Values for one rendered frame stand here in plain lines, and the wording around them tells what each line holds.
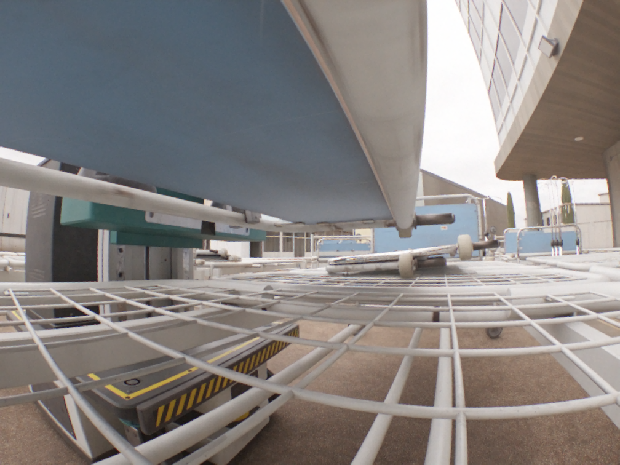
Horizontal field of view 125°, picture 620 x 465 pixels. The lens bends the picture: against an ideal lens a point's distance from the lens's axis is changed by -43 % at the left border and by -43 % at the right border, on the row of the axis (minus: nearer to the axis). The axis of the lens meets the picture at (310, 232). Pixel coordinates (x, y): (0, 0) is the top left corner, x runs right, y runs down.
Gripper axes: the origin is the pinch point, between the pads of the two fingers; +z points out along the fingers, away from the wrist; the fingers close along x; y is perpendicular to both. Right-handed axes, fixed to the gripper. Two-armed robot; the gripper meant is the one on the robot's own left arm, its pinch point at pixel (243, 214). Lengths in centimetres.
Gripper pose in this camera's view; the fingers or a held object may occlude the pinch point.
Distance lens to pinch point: 50.2
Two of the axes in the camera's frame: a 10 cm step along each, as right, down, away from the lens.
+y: -3.3, -0.7, -9.4
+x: 9.2, -2.3, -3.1
